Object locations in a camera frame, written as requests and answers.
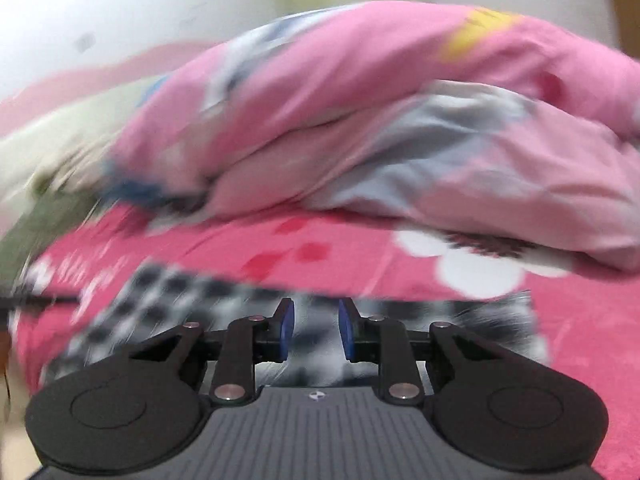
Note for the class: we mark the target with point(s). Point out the brown wooden door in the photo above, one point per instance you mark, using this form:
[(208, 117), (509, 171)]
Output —
[(631, 35)]

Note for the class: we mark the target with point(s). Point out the black white plaid pants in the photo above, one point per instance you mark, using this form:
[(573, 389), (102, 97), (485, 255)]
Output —
[(165, 290)]

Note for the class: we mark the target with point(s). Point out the pink white headboard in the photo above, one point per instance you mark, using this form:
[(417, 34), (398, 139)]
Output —
[(75, 95)]

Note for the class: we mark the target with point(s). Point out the pink floral bed sheet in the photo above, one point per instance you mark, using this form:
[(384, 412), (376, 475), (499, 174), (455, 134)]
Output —
[(350, 255)]

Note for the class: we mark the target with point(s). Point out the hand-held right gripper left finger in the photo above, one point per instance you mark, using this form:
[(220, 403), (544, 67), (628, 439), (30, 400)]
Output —
[(286, 330)]

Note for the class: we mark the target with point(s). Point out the pink floral quilt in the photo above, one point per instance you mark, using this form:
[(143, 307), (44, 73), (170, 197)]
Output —
[(375, 110)]

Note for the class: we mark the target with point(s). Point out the green speckled blanket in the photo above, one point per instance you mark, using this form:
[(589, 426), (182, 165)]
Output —
[(45, 225)]

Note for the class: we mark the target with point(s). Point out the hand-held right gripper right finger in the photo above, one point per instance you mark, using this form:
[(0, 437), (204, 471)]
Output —
[(346, 330)]

